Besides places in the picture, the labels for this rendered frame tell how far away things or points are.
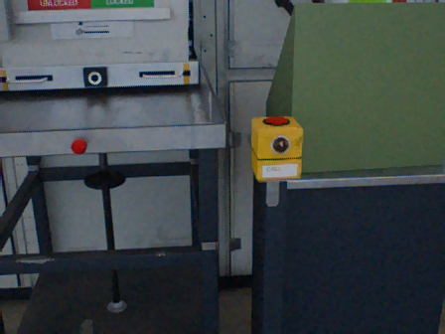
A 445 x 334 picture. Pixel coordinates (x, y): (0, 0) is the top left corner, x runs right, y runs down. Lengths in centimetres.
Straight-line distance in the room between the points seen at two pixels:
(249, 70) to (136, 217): 65
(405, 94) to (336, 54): 18
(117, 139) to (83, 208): 84
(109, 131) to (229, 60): 74
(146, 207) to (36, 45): 75
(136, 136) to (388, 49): 55
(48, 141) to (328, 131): 59
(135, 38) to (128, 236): 82
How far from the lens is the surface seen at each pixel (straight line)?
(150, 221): 201
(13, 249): 213
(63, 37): 151
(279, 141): 96
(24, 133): 122
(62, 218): 204
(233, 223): 202
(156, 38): 148
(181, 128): 118
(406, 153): 125
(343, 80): 115
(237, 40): 183
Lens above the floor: 117
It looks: 20 degrees down
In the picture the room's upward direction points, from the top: 1 degrees counter-clockwise
